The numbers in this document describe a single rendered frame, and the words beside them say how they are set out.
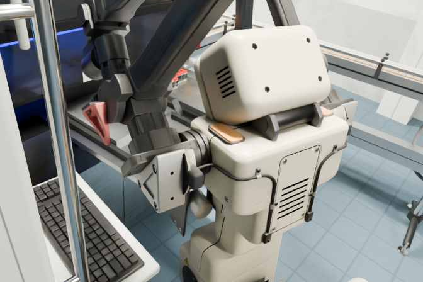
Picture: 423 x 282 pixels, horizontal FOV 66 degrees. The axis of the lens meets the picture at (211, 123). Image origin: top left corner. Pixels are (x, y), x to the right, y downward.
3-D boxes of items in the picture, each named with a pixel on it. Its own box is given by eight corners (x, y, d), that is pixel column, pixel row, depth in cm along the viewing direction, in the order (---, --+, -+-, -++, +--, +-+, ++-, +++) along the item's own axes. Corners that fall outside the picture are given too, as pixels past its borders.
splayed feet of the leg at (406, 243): (394, 250, 194) (404, 235, 186) (405, 203, 230) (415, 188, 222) (408, 258, 190) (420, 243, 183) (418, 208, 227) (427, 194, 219)
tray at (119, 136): (51, 109, 118) (49, 101, 116) (108, 87, 137) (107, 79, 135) (116, 150, 103) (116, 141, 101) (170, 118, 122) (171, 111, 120)
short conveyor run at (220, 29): (169, 68, 168) (171, 38, 160) (147, 59, 175) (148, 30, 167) (237, 41, 218) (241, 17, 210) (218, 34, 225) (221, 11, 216)
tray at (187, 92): (141, 90, 138) (141, 82, 136) (181, 73, 157) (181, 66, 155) (206, 121, 123) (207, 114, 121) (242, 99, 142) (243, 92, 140)
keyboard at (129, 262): (20, 196, 93) (18, 190, 91) (68, 175, 102) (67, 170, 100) (91, 303, 71) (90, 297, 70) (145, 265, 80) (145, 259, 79)
